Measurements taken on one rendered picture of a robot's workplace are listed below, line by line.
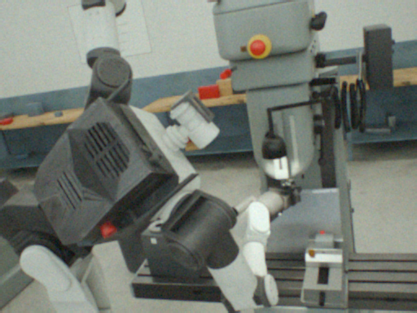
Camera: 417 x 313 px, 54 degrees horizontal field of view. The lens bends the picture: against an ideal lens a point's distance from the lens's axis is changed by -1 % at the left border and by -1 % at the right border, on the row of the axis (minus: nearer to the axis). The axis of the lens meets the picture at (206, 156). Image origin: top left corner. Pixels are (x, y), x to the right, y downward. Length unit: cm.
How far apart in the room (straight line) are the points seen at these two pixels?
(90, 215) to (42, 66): 625
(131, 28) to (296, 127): 503
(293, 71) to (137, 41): 503
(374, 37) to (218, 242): 93
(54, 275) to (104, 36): 61
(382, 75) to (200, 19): 441
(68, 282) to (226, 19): 79
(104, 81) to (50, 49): 594
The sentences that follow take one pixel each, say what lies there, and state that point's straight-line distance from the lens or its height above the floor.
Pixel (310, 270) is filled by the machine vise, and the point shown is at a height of 98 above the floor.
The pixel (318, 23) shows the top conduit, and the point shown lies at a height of 179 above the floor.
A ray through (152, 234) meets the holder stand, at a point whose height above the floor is 110.
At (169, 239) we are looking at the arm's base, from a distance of 90.
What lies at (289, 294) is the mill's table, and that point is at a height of 87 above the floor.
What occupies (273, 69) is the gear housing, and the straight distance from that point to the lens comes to 122.
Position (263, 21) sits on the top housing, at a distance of 112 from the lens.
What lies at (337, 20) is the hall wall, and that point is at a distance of 553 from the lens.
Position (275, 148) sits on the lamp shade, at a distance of 118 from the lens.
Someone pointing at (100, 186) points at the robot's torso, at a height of 157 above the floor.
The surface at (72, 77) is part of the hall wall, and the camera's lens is 678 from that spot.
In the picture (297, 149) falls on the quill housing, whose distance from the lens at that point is 131.
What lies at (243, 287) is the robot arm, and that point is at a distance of 102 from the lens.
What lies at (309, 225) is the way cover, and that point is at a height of 93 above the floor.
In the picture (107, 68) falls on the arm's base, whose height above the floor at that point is 178.
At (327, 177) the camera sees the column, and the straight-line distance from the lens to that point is 184.
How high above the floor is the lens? 185
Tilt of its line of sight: 18 degrees down
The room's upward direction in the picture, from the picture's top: 10 degrees counter-clockwise
